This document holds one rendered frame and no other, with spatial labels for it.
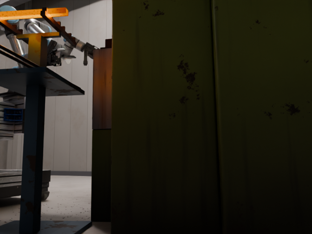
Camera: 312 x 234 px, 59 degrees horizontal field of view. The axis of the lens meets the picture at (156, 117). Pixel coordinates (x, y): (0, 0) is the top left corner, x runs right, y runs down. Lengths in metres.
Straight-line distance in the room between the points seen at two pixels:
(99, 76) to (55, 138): 4.00
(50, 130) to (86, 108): 0.95
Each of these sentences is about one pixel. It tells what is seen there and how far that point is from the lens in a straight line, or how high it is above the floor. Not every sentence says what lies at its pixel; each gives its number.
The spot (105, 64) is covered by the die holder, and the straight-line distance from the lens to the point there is 1.55.
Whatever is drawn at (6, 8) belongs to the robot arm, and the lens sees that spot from 2.12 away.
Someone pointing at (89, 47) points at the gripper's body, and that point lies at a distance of 2.28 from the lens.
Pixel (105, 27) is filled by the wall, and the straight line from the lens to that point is 5.20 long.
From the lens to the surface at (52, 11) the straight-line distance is 1.28.
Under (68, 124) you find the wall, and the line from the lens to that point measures 5.26.
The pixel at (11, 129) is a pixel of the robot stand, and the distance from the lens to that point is 2.28.
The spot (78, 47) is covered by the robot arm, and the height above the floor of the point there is 1.17.
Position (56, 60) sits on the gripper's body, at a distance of 1.92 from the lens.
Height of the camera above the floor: 0.33
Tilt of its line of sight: 8 degrees up
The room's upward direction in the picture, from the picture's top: 1 degrees counter-clockwise
